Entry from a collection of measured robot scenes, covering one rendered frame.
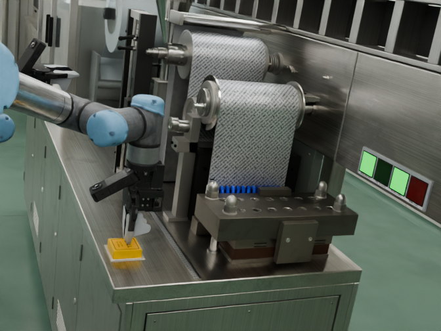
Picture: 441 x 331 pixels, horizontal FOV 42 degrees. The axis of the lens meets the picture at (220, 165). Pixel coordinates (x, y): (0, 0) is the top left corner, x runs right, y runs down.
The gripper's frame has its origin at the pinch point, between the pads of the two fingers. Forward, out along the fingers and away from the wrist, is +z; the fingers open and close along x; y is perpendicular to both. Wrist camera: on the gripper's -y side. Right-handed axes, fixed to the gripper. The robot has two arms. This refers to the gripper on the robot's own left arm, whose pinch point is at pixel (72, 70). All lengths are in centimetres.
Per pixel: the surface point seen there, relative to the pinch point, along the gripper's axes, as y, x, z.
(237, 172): 8, 60, 18
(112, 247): 23, 59, -19
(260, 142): -1, 61, 23
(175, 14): -24.4, 19.6, 19.4
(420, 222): 122, 3, 322
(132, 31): -14.6, 4.6, 16.3
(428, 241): 121, 23, 296
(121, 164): 27.6, 13.7, 14.6
